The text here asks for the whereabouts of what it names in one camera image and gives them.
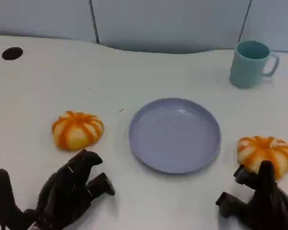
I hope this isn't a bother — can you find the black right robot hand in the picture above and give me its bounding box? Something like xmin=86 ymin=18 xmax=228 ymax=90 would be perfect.
xmin=215 ymin=160 xmax=288 ymax=230

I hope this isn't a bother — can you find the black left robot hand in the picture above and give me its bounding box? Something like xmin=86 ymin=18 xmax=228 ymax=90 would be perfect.
xmin=24 ymin=149 xmax=116 ymax=230

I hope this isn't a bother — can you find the orange white toy bread roll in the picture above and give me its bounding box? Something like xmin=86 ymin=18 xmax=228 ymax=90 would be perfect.
xmin=51 ymin=110 xmax=105 ymax=151
xmin=237 ymin=136 xmax=288 ymax=181

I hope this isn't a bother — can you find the lilac plate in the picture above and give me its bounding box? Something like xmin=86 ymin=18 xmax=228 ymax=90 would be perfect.
xmin=129 ymin=97 xmax=221 ymax=175

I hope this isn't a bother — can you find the pale green mug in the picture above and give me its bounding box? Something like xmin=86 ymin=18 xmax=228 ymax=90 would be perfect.
xmin=229 ymin=40 xmax=280 ymax=89

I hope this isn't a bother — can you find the pale blue desk partition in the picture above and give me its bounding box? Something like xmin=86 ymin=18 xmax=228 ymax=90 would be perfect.
xmin=0 ymin=0 xmax=288 ymax=55

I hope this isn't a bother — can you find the black table cable hole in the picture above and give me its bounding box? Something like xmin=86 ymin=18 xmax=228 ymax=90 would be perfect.
xmin=1 ymin=46 xmax=24 ymax=61

